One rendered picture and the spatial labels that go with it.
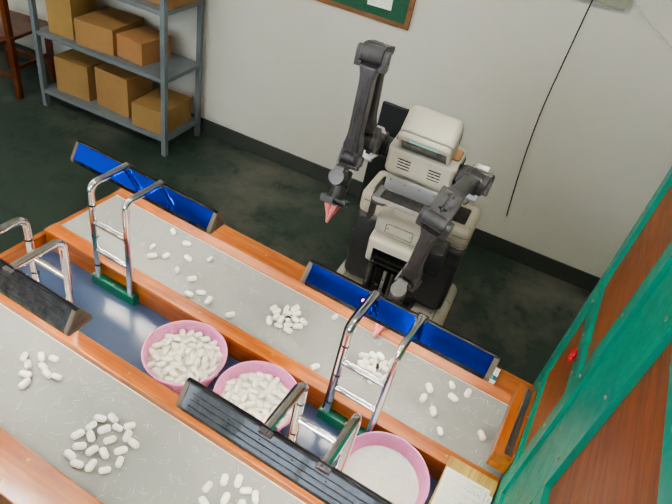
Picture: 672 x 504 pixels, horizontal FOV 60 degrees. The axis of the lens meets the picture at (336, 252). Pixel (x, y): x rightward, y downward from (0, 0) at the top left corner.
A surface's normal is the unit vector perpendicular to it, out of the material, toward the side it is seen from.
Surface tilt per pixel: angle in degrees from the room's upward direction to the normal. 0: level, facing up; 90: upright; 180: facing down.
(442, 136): 43
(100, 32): 90
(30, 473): 0
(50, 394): 0
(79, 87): 90
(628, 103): 90
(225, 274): 0
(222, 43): 90
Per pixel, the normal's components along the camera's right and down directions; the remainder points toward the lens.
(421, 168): -0.43, 0.62
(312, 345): 0.18, -0.76
